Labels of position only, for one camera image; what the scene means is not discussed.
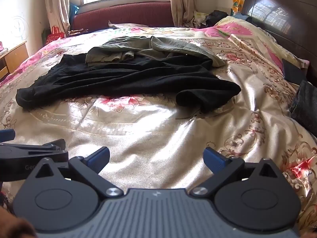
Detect black flat case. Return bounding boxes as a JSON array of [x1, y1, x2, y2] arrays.
[[282, 59, 307, 83]]

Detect red paper bag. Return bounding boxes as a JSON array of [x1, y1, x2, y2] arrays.
[[45, 26, 65, 45]]

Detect brown wooden hanger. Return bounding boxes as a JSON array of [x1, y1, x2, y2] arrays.
[[68, 28, 88, 36]]

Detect floral satin bedspread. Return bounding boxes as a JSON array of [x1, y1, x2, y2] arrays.
[[0, 15, 317, 228]]

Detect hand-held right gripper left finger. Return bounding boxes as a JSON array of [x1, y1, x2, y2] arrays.
[[26, 146, 124, 199]]

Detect white patterned cloth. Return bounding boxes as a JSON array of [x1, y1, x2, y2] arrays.
[[193, 11, 209, 27]]

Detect wooden nightstand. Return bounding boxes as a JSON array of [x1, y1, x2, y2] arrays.
[[0, 41, 29, 81]]

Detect yellow packet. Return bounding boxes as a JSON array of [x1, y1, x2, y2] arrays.
[[231, 0, 244, 14]]

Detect olive green pants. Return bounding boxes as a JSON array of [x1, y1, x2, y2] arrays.
[[85, 36, 227, 67]]

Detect black pants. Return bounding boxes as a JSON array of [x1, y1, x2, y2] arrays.
[[15, 54, 242, 114]]

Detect blue bag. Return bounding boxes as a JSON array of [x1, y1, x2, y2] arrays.
[[69, 2, 80, 23]]

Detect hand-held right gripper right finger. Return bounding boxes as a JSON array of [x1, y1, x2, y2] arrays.
[[189, 147, 285, 199]]

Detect black cloth pile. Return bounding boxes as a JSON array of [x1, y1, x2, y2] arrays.
[[205, 10, 232, 27]]

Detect beige pillow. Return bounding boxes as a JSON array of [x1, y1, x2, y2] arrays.
[[108, 21, 149, 29]]

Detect blue denim jeans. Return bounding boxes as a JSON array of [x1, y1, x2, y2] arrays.
[[289, 79, 317, 135]]

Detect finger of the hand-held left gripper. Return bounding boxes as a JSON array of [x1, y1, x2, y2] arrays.
[[0, 129, 16, 142], [43, 139, 66, 152]]

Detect beige curtain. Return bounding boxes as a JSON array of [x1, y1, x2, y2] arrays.
[[170, 0, 199, 28], [42, 0, 72, 39]]

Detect dark wooden headboard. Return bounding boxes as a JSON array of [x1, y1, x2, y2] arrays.
[[241, 0, 317, 80]]

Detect blue pillow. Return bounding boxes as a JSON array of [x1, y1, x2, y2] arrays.
[[233, 13, 253, 23]]

